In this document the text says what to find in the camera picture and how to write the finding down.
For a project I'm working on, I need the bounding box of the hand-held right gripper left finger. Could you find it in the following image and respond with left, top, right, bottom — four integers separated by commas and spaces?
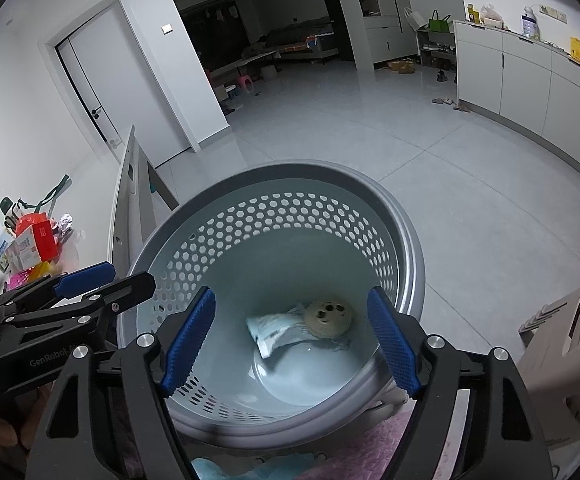
25, 286, 217, 480

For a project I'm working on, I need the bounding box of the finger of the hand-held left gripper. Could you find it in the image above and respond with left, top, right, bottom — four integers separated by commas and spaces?
69, 272, 157, 352
0, 261, 117, 317

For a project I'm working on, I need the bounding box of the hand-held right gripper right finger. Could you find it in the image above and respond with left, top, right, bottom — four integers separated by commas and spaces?
367, 286, 555, 480

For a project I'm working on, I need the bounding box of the pink snack packet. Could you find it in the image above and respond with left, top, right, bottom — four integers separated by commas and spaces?
6, 270, 35, 292

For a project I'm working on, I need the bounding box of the red plastic bag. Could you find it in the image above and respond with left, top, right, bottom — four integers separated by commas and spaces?
15, 212, 51, 236

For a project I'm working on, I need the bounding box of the grey perforated plastic basket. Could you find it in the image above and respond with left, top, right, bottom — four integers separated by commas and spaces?
116, 160, 425, 448

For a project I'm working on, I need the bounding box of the red cardboard box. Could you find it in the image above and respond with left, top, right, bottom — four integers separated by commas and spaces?
16, 220, 59, 263

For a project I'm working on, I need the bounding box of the silver foil wrapper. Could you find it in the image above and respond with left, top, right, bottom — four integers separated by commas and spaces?
55, 212, 77, 241

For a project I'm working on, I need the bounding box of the beige ball with holes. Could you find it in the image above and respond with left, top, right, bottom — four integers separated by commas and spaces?
304, 299, 355, 339

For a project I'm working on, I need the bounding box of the white blue crumpled wrapper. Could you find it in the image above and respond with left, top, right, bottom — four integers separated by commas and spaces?
246, 302, 353, 359

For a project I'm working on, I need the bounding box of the white flat panel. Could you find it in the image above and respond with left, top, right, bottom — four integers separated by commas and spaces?
107, 125, 181, 281

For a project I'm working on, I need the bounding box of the pink fluffy blanket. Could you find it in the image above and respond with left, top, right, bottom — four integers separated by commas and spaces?
110, 400, 470, 480

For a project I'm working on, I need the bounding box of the light blue cloth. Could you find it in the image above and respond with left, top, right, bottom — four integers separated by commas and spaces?
190, 452, 317, 480

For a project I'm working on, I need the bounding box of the beige plastic stool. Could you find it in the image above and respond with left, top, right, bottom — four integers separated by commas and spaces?
517, 267, 580, 441

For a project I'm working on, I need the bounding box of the white door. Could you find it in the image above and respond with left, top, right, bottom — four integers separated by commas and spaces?
55, 0, 193, 168

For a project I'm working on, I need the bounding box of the dark sofa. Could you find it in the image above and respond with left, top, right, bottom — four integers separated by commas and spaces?
242, 17, 341, 62

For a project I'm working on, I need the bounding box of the white low cabinet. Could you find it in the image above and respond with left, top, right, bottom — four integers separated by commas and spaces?
452, 20, 580, 181

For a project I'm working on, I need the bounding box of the shoe shelf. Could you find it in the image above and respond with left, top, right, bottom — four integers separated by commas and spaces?
416, 27, 456, 72

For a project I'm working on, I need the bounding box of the tall white shelf cabinet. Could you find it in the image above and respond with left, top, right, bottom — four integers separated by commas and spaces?
347, 0, 403, 66

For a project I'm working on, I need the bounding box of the green tote bag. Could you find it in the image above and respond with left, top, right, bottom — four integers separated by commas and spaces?
429, 10, 453, 34

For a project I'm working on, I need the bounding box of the white paper bag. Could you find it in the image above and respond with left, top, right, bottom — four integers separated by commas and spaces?
404, 7, 428, 31

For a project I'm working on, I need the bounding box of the green lanyard strap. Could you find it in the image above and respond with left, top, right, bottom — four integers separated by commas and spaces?
0, 174, 71, 216

